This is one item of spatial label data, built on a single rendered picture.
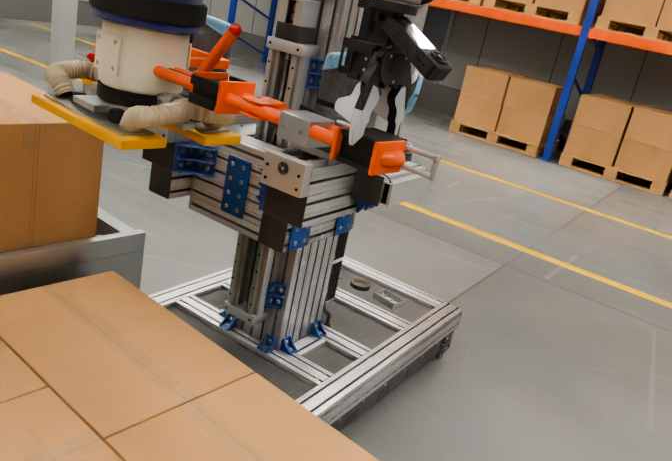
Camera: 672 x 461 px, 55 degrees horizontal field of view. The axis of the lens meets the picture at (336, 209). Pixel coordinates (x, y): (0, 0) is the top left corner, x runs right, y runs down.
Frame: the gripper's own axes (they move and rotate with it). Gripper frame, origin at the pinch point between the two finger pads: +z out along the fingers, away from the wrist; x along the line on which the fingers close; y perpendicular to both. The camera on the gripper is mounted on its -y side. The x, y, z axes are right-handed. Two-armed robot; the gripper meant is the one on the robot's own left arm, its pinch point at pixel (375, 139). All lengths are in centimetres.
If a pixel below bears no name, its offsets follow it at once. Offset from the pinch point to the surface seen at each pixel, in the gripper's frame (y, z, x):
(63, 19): 383, 34, -156
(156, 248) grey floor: 197, 121, -114
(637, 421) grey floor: -26, 121, -195
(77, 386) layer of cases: 49, 67, 16
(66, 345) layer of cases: 64, 67, 10
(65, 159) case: 104, 37, -9
